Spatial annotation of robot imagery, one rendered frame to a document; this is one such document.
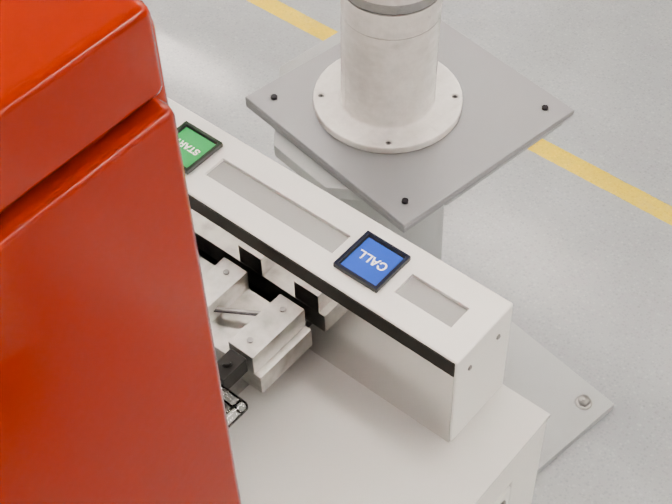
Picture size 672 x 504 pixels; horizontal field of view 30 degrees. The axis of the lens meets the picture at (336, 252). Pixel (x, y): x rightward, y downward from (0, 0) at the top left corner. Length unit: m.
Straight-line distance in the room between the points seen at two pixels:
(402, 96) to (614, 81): 1.44
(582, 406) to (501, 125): 0.85
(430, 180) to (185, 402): 1.28
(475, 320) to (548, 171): 1.50
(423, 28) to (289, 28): 1.58
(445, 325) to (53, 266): 1.03
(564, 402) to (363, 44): 1.03
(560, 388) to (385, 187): 0.92
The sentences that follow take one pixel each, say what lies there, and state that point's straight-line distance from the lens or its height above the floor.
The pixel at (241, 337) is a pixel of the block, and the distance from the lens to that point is 1.28.
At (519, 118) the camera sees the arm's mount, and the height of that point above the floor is 0.83.
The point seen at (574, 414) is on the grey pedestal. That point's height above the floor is 0.01.
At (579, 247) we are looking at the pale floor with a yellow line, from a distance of 2.57.
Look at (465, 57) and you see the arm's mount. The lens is 1.68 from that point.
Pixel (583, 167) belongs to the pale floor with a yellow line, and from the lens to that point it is 2.72.
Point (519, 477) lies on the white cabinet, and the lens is 1.37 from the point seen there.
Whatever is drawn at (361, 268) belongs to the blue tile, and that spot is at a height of 0.96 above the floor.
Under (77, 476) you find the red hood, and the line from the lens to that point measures 0.24.
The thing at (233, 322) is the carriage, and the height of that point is 0.88.
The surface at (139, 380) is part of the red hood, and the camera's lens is 0.23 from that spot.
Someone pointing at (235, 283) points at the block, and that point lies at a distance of 1.32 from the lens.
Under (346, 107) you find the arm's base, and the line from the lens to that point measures 1.58.
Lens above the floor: 1.93
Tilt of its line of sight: 50 degrees down
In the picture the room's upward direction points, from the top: 2 degrees counter-clockwise
